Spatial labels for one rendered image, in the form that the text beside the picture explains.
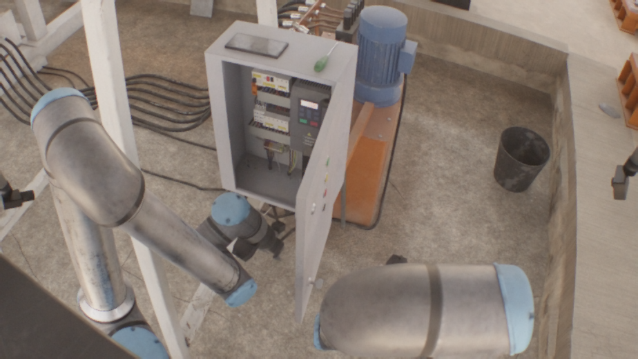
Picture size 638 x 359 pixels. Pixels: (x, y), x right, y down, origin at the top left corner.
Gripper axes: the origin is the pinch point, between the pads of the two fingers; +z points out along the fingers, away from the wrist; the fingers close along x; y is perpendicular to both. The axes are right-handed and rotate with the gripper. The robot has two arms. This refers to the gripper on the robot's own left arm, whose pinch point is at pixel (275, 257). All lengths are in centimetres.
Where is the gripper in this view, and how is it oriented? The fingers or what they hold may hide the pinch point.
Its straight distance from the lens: 154.5
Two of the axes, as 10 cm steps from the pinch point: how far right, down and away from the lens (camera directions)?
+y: 5.2, -8.3, 2.1
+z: 3.1, 4.1, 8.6
